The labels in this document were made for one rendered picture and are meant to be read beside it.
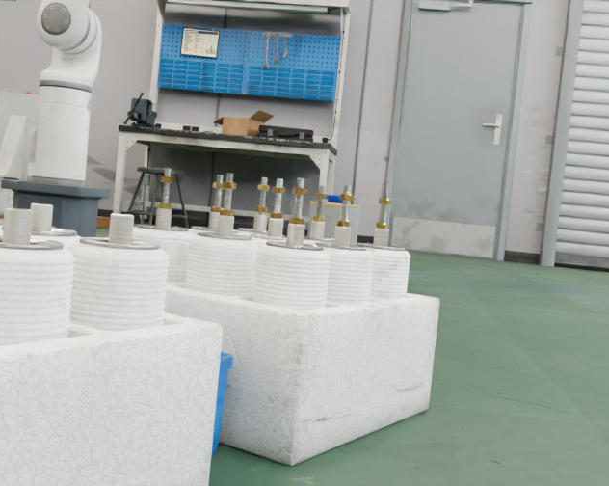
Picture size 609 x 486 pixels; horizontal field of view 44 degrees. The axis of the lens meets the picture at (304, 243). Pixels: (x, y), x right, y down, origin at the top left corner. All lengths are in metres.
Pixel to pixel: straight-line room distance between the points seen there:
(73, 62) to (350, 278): 0.70
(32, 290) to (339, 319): 0.43
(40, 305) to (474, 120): 5.79
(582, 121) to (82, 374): 5.91
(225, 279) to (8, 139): 3.88
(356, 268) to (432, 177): 5.22
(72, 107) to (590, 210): 5.32
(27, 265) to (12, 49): 6.59
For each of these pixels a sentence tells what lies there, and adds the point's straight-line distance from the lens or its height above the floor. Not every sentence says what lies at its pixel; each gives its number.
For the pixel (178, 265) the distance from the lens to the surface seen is 1.09.
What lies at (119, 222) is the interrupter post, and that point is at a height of 0.27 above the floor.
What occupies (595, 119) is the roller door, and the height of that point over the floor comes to 1.19.
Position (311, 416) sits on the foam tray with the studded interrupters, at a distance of 0.93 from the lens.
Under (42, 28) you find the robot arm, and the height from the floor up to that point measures 0.57.
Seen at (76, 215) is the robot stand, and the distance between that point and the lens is 1.39.
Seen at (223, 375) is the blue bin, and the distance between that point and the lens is 0.91.
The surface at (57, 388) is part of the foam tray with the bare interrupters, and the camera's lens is 0.63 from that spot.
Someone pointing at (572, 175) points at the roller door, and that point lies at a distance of 6.34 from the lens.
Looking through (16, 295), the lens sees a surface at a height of 0.22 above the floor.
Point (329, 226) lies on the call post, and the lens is 1.39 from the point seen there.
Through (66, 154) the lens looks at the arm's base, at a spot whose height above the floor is 0.35.
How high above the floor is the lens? 0.31
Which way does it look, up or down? 3 degrees down
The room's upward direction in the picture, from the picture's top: 6 degrees clockwise
